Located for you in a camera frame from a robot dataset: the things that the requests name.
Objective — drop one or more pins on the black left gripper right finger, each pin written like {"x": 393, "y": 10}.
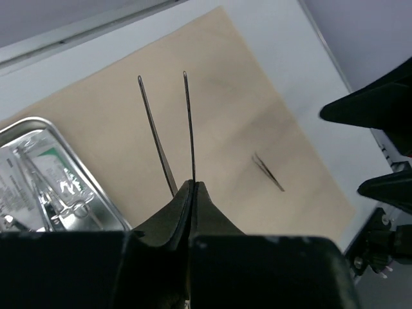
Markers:
{"x": 229, "y": 269}

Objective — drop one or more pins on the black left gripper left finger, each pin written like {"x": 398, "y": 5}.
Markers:
{"x": 141, "y": 268}

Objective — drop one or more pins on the beige cloth wrap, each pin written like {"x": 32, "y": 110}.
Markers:
{"x": 236, "y": 112}

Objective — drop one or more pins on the stainless steel instrument tray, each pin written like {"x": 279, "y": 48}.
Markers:
{"x": 32, "y": 130}

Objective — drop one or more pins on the long steel tweezers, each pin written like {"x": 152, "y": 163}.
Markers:
{"x": 172, "y": 130}

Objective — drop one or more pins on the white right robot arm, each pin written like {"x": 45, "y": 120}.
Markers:
{"x": 384, "y": 107}

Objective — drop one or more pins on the steel forceps clamp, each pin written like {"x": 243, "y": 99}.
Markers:
{"x": 78, "y": 208}

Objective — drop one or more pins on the green suture packet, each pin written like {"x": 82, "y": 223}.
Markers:
{"x": 62, "y": 176}

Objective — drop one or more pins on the white suture packet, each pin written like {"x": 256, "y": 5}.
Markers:
{"x": 16, "y": 198}

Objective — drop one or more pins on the aluminium back rail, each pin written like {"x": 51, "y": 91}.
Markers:
{"x": 29, "y": 28}

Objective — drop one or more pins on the aluminium rail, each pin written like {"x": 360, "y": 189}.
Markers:
{"x": 325, "y": 45}
{"x": 29, "y": 28}

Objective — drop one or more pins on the aluminium right side rail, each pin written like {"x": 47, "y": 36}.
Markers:
{"x": 325, "y": 45}

